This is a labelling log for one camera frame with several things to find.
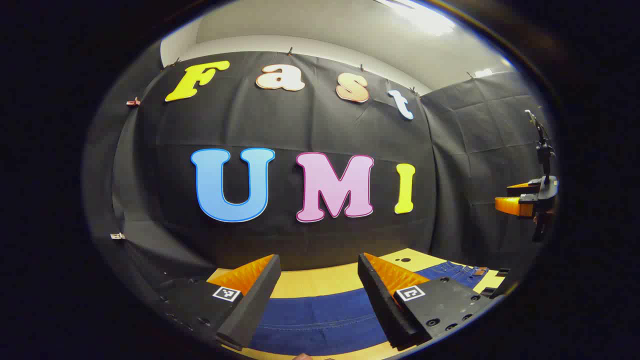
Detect black backdrop cloth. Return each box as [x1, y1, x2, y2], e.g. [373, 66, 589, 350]
[85, 42, 556, 301]

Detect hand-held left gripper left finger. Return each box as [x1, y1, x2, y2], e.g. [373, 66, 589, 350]
[159, 254, 282, 352]

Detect blue denim jeans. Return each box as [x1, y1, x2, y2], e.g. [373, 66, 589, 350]
[248, 261, 490, 357]

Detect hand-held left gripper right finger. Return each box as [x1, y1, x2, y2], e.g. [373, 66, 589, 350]
[357, 252, 502, 351]

